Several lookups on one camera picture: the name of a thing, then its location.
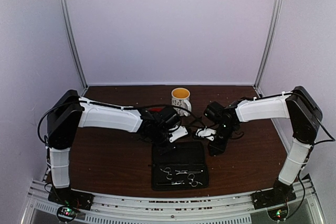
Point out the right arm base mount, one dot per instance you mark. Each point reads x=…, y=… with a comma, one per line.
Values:
x=277, y=199

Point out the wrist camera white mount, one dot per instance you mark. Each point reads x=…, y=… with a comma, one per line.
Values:
x=177, y=133
x=205, y=133

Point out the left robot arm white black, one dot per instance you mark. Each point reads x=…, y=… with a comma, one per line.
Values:
x=71, y=111

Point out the white floral mug yellow inside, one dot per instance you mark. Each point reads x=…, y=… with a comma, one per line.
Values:
x=181, y=98

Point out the silver hair cutting scissors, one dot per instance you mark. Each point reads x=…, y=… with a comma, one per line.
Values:
x=191, y=181

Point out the aluminium frame post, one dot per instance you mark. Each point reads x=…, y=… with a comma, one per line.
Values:
x=72, y=43
x=276, y=10

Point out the red floral plate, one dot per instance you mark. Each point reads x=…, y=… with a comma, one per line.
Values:
x=155, y=110

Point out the silver thinning scissors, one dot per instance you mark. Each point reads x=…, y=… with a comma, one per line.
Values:
x=168, y=173

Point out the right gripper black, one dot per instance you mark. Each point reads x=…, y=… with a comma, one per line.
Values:
x=220, y=148

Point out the left aluminium frame post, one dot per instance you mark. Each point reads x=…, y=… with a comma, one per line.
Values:
x=72, y=43

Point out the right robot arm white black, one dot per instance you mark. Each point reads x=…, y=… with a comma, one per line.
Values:
x=295, y=115

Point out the black hair clip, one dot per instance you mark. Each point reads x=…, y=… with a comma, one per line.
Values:
x=197, y=124

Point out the front aluminium rail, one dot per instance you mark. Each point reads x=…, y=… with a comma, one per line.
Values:
x=235, y=208

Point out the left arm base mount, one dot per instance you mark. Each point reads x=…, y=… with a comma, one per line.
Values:
x=71, y=202

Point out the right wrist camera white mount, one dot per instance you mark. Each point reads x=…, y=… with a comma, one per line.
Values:
x=205, y=133

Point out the black zippered tool case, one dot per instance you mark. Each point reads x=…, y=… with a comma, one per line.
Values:
x=187, y=156

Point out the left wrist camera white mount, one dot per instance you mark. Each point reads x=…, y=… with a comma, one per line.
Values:
x=177, y=133

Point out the right aluminium frame post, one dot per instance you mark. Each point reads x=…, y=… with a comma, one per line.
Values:
x=276, y=10

